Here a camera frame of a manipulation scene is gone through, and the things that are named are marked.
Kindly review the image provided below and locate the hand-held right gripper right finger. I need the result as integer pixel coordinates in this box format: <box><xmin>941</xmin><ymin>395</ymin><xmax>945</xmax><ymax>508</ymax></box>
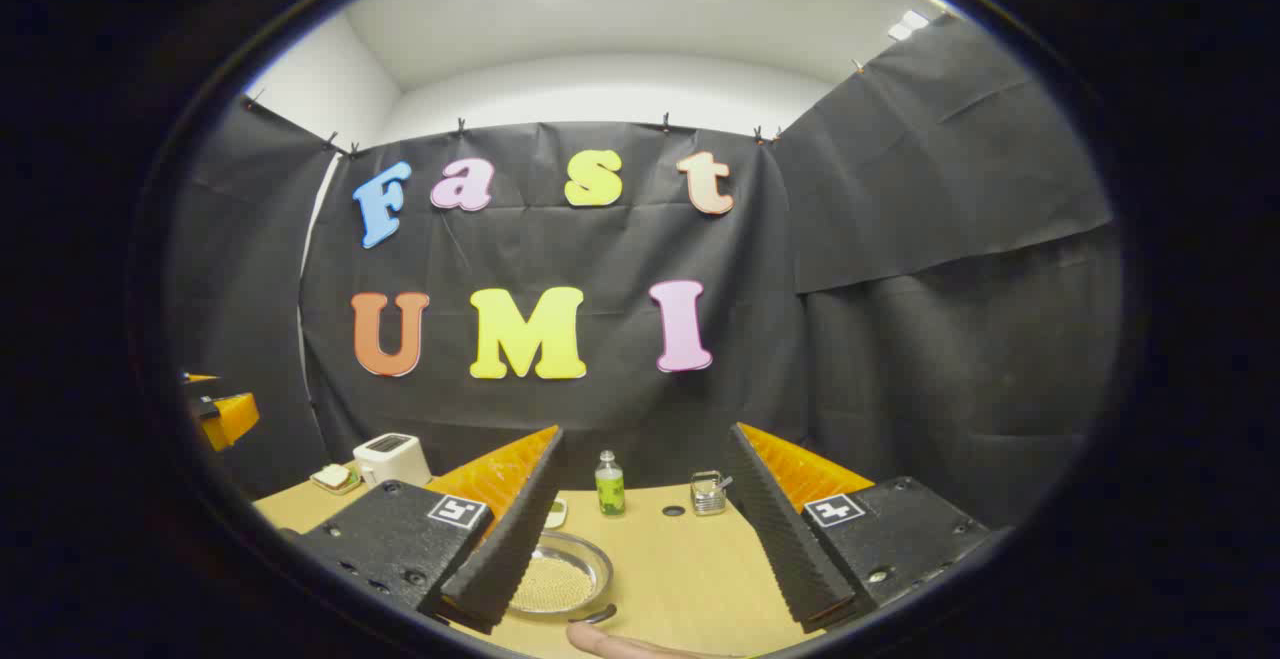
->
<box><xmin>727</xmin><ymin>423</ymin><xmax>991</xmax><ymax>635</ymax></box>

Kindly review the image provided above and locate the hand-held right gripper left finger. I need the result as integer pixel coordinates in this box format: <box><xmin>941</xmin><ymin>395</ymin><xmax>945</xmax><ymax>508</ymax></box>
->
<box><xmin>283</xmin><ymin>426</ymin><xmax>564</xmax><ymax>635</ymax></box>

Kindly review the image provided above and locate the stainless steel pot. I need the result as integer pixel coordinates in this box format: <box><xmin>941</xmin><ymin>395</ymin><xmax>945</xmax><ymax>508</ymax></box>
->
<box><xmin>505</xmin><ymin>529</ymin><xmax>618</xmax><ymax>626</ymax></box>

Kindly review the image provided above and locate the pile of soybeans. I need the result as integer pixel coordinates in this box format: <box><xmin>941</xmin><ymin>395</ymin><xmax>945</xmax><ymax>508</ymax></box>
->
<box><xmin>510</xmin><ymin>554</ymin><xmax>597</xmax><ymax>613</ymax></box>

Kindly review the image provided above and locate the green label bottle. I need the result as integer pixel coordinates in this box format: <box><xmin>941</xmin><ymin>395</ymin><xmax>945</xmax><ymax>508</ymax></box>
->
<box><xmin>595</xmin><ymin>450</ymin><xmax>627</xmax><ymax>517</ymax></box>

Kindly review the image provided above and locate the small plate with bread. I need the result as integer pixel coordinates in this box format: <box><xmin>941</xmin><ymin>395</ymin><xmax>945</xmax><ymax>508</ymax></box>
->
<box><xmin>310</xmin><ymin>464</ymin><xmax>363</xmax><ymax>496</ymax></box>

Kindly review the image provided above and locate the white toaster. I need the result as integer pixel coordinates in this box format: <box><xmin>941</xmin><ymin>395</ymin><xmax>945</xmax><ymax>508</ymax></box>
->
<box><xmin>353</xmin><ymin>433</ymin><xmax>433</xmax><ymax>488</ymax></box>

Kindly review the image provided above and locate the metal wire holder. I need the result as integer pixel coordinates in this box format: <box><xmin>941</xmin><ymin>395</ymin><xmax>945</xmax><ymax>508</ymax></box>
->
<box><xmin>690</xmin><ymin>470</ymin><xmax>729</xmax><ymax>517</ymax></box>

